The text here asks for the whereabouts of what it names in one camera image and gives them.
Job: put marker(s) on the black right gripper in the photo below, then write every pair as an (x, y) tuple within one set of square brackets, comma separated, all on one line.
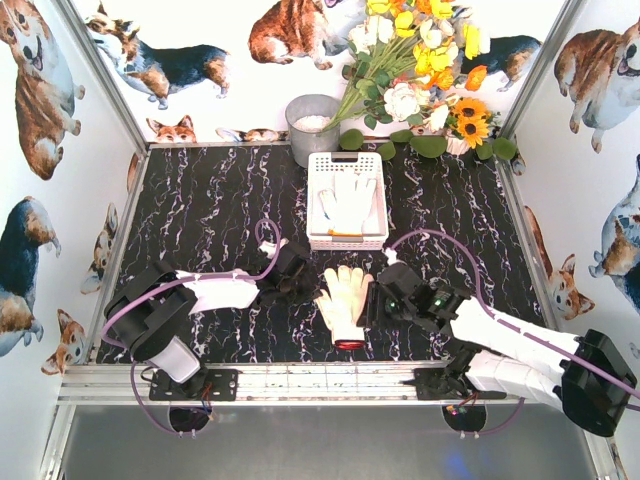
[(376, 304)]

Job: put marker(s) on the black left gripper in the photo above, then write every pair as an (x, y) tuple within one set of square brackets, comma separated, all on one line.
[(304, 279)]

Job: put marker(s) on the cream leather glove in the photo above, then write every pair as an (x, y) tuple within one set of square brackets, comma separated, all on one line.
[(342, 302)]

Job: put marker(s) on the plain white cotton glove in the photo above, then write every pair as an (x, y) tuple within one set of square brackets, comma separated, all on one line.
[(350, 340)]

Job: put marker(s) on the yellow dotted glove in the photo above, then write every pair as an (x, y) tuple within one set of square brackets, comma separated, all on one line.
[(354, 197)]

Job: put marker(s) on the blue dotted white glove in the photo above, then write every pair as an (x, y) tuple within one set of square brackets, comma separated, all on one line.
[(328, 202)]

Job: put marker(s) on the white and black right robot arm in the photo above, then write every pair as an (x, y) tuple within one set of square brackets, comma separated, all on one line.
[(493, 354)]

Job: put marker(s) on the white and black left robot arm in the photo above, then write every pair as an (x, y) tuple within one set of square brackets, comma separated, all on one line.
[(144, 317)]

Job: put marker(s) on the white plastic storage basket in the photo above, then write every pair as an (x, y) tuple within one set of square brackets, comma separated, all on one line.
[(322, 167)]

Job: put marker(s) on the grey metal bucket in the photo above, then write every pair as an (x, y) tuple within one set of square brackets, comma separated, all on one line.
[(311, 127)]

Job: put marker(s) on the artificial flower bouquet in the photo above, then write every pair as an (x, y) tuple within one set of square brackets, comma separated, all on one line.
[(420, 63)]

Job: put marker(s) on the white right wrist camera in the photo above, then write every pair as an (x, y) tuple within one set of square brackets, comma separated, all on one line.
[(391, 256)]

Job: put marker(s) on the aluminium front rail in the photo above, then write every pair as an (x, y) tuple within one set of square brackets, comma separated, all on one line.
[(392, 383)]

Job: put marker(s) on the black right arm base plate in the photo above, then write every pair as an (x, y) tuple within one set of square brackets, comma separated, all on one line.
[(440, 384)]

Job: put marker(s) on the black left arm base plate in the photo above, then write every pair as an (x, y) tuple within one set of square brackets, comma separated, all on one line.
[(220, 387)]

